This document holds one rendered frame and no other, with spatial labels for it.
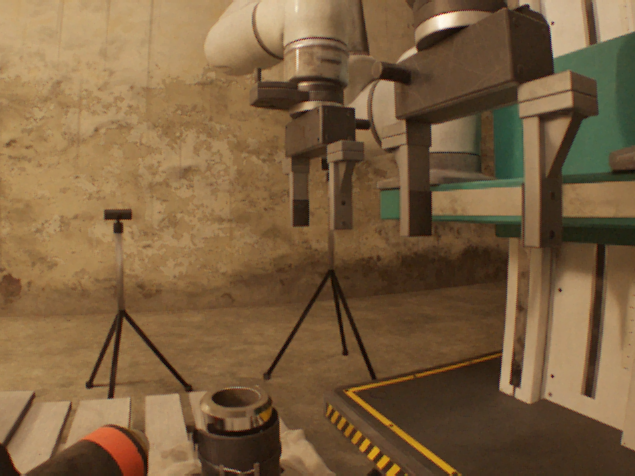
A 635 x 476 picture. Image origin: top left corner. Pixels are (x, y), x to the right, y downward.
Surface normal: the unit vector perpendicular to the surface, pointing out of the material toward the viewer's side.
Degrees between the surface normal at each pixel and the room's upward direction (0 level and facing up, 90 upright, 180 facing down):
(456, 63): 90
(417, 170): 90
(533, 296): 90
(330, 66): 90
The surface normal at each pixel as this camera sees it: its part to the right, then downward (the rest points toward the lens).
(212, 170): 0.34, 0.04
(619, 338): -0.93, 0.02
